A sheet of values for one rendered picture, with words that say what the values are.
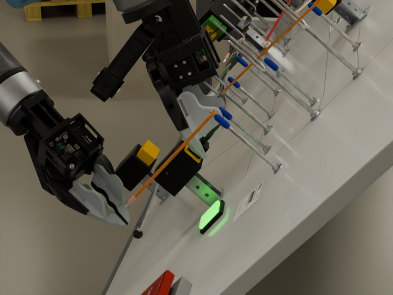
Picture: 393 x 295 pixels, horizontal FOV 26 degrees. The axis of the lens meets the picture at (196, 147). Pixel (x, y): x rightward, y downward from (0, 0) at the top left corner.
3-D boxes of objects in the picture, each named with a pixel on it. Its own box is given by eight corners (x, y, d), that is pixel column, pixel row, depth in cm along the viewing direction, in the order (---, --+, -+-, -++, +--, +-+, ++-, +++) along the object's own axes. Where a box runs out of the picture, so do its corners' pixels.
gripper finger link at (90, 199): (114, 226, 112) (69, 175, 114) (109, 241, 117) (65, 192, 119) (132, 212, 113) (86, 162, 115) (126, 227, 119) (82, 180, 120)
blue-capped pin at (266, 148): (264, 152, 112) (215, 110, 111) (272, 144, 112) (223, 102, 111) (264, 156, 111) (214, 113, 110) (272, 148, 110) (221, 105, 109)
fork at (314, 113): (321, 113, 102) (232, 35, 100) (310, 123, 103) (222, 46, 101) (321, 107, 104) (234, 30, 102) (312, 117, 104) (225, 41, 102)
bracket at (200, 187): (212, 200, 118) (185, 177, 117) (224, 188, 117) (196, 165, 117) (210, 213, 114) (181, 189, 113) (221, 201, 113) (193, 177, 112)
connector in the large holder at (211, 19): (227, 27, 174) (212, 14, 173) (220, 37, 172) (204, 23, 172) (216, 38, 179) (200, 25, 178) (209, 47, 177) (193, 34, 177)
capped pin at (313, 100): (316, 103, 107) (265, 58, 106) (309, 109, 109) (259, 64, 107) (320, 96, 108) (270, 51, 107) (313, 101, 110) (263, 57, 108)
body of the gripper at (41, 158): (66, 173, 112) (7, 109, 114) (61, 198, 119) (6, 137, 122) (109, 141, 115) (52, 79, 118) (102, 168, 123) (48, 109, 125)
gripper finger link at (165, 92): (187, 129, 107) (158, 64, 106) (176, 133, 107) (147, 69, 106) (192, 123, 112) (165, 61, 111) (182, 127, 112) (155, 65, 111)
